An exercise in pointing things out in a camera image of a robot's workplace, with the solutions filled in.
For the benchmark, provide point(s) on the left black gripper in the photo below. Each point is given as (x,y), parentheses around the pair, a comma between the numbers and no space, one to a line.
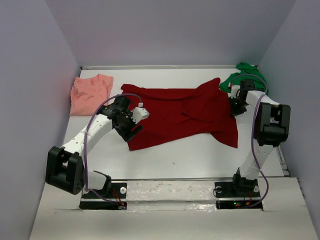
(130,131)

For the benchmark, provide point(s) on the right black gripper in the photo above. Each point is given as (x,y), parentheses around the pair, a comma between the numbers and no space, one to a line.
(235,106)

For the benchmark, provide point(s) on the red t shirt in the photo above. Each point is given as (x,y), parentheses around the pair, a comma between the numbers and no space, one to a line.
(177,113)

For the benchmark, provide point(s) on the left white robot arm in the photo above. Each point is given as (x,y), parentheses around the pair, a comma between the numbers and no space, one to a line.
(67,166)

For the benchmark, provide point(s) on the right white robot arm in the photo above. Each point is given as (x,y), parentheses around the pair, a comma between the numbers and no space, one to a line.
(270,128)

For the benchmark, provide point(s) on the green t shirt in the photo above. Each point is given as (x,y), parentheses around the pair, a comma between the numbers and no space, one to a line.
(246,71)

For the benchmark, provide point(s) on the pink t shirt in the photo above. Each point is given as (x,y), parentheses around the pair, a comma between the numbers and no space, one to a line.
(88,93)

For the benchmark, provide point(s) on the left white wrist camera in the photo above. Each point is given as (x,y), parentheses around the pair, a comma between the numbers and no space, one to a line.
(139,113)

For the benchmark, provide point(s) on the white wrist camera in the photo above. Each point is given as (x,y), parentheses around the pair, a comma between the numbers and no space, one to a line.
(139,113)
(234,91)

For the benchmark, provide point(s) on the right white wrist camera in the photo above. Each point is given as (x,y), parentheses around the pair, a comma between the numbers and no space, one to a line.
(234,91)

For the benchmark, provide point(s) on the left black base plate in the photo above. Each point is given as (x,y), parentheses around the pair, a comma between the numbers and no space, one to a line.
(114,200)

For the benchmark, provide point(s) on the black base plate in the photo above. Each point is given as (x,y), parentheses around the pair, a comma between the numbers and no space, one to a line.
(114,200)
(229,198)

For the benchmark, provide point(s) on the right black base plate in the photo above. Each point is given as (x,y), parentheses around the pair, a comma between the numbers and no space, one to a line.
(229,198)

